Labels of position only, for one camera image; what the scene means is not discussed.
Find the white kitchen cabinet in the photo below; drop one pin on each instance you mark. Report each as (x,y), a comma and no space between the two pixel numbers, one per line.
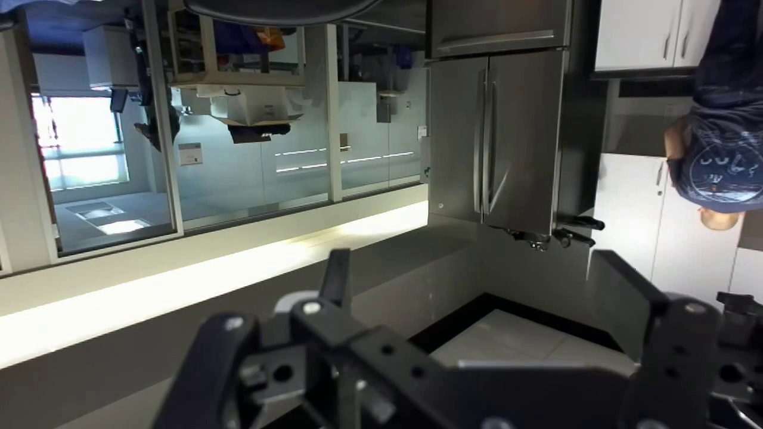
(651,32)
(634,214)

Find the person in blue clothes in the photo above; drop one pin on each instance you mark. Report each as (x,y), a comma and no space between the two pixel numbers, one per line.
(728,158)

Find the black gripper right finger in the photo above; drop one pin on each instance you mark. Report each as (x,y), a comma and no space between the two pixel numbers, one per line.
(682,364)

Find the white box behind glass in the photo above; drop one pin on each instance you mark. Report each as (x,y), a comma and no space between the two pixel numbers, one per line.
(254,107)

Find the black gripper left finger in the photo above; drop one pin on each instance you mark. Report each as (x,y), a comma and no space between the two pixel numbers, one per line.
(359,371)

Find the stainless steel fridge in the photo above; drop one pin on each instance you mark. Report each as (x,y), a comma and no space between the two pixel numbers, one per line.
(492,120)

